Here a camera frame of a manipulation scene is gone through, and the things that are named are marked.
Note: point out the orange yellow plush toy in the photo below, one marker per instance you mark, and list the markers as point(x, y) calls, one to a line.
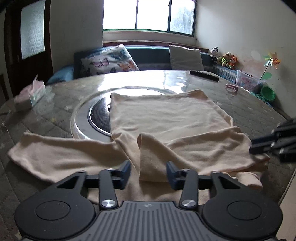
point(229, 61)

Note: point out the green plastic bucket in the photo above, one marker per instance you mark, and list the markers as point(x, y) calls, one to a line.
point(267, 93)

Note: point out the blue cushion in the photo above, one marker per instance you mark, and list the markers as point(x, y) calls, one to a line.
point(65, 74)

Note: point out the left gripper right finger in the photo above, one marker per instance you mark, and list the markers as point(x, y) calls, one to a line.
point(190, 182)

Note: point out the grey quilted star tablecloth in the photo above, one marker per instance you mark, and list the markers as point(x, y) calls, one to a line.
point(51, 117)

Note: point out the black remote control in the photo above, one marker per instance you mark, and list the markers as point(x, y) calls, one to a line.
point(204, 75)

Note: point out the pink tissue box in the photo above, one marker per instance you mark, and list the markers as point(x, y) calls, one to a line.
point(30, 95)

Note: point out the dark door frosted glass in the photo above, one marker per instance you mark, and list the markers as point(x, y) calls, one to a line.
point(27, 47)

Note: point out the colourful paper pinwheel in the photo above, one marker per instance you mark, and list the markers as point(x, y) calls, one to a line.
point(272, 60)

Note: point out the window with green frame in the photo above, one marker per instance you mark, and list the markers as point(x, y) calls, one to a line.
point(169, 16)

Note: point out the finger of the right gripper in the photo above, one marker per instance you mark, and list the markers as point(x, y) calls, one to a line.
point(260, 146)
point(283, 130)

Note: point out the grey plain pillow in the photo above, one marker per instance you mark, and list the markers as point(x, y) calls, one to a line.
point(182, 58)

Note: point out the beige cloth garment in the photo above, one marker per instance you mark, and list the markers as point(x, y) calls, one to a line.
point(188, 129)

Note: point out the round induction cooktop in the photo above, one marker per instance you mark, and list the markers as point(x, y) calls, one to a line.
point(90, 119)

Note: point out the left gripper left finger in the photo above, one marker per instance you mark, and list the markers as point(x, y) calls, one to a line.
point(107, 181)

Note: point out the white plush toy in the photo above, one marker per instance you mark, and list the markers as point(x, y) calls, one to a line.
point(215, 55)

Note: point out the butterfly print pillow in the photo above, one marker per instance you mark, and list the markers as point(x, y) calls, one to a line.
point(111, 60)

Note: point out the clear plastic storage box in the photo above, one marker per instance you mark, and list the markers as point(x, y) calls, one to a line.
point(246, 81)

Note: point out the pink hair scrunchie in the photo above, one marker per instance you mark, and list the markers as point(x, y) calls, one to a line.
point(231, 88)

